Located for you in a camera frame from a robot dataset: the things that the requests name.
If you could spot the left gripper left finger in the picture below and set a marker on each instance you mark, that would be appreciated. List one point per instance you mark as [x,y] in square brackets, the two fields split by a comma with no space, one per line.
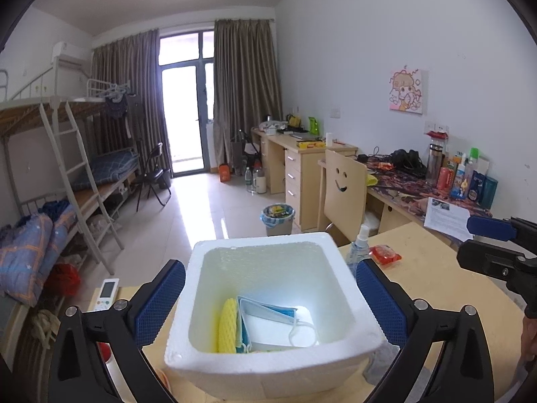
[78,372]

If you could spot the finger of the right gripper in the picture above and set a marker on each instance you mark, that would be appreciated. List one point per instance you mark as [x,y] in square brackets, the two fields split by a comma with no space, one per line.
[489,260]
[492,228]

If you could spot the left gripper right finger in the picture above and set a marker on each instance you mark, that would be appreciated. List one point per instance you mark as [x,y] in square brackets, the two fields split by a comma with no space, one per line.
[462,372]

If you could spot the grey sock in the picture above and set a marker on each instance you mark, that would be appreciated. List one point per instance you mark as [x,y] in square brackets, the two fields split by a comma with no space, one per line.
[380,362]

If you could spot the yellow foam fruit net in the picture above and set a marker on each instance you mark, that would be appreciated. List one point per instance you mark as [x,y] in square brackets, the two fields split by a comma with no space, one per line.
[228,328]

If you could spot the blue surgical mask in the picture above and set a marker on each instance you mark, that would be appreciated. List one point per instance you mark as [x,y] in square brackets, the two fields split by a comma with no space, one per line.
[264,327]

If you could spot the right hand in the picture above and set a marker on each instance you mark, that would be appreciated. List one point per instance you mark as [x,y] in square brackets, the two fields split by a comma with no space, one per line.
[528,340]

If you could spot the white paper sheet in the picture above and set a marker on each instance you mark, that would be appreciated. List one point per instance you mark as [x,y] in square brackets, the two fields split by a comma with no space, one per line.
[448,219]

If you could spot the white lotion pump bottle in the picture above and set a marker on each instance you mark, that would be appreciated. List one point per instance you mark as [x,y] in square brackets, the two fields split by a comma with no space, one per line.
[113,369]

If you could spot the white remote control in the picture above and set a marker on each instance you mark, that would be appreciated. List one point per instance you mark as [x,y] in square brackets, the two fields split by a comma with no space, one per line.
[106,294]

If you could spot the clear thermos bottle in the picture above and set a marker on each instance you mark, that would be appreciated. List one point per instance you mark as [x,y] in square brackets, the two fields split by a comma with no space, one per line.
[437,149]

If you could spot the black headphones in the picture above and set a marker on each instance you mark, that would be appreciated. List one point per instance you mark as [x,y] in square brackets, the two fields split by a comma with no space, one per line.
[408,162]

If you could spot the red snack packet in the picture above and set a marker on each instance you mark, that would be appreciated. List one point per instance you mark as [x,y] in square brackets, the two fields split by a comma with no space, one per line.
[384,255]

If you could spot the blue plaid quilt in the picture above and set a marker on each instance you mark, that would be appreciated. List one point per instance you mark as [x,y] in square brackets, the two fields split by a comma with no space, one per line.
[30,249]

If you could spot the blue spray bottle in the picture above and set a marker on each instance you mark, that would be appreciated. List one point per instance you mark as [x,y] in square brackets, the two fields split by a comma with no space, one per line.
[359,249]

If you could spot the wooden smiley chair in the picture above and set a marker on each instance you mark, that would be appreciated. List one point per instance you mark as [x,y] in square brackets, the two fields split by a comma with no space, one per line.
[343,196]

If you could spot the white styrofoam box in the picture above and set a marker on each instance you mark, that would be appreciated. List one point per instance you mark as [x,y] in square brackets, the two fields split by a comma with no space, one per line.
[299,270]

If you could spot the wooden desk with drawers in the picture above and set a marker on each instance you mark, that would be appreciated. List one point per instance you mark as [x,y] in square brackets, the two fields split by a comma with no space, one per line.
[295,172]

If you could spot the black folding chair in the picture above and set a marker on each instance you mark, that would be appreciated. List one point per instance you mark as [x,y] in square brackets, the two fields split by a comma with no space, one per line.
[151,174]

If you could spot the metal bunk bed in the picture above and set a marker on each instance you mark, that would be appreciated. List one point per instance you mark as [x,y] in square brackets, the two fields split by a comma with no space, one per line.
[86,183]

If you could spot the trash bin with bag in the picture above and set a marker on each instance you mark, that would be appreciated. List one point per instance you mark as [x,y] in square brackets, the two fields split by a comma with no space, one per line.
[278,219]

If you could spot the brown curtain right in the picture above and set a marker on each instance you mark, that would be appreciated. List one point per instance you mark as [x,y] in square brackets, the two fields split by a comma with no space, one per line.
[246,82]

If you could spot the brown curtain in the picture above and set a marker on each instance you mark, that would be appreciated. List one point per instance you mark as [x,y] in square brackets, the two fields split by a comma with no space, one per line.
[132,62]
[246,82]

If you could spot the brown curtain left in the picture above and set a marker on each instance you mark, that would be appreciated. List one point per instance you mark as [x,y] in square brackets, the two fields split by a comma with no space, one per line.
[132,62]

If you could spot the white air conditioner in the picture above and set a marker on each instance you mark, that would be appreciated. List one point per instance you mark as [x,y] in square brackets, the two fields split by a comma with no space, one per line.
[65,52]

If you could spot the anime wall picture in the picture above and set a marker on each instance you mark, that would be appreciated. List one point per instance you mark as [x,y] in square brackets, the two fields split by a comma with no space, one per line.
[406,91]

